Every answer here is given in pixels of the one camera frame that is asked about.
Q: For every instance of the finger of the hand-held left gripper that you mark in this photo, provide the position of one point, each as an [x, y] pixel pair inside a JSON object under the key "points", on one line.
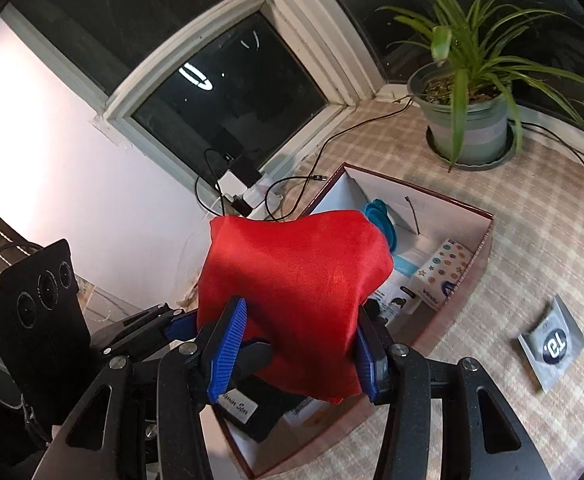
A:
{"points": [[132, 322], [184, 325]]}

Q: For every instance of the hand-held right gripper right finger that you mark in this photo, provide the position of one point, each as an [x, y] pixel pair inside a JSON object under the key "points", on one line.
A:
{"points": [[367, 360]]}

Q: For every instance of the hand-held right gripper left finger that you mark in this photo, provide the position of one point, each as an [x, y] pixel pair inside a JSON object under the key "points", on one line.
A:
{"points": [[227, 355]]}

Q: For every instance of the red cloth bag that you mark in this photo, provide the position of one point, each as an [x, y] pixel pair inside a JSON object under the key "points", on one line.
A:
{"points": [[292, 285]]}

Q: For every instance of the dark red cardboard box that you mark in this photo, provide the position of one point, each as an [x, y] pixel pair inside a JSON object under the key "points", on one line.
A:
{"points": [[472, 255]]}

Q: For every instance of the black pouch white label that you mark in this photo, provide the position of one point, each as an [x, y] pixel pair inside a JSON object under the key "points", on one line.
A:
{"points": [[267, 410]]}

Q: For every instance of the small white carton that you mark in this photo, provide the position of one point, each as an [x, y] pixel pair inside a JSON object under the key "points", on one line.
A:
{"points": [[304, 410]]}

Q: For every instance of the colourful dotted sticker packet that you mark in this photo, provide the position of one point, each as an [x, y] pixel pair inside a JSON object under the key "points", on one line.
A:
{"points": [[447, 265]]}

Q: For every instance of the teal plastic item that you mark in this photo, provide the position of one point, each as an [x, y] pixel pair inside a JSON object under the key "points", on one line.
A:
{"points": [[379, 220]]}

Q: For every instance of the thin black stick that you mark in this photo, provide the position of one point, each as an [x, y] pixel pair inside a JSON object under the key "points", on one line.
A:
{"points": [[413, 217]]}

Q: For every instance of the white charger block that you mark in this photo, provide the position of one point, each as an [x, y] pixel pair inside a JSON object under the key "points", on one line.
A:
{"points": [[231, 182]]}

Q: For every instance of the white power strip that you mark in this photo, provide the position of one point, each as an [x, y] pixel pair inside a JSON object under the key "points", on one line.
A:
{"points": [[259, 192]]}

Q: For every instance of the black power adapter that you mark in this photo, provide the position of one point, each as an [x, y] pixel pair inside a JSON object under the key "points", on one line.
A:
{"points": [[244, 167]]}

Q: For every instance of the grey foil sachet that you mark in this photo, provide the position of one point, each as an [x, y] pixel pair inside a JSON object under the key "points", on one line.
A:
{"points": [[552, 342]]}

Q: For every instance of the potted spider plant grey pot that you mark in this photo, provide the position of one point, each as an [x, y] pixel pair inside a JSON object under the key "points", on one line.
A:
{"points": [[467, 120]]}

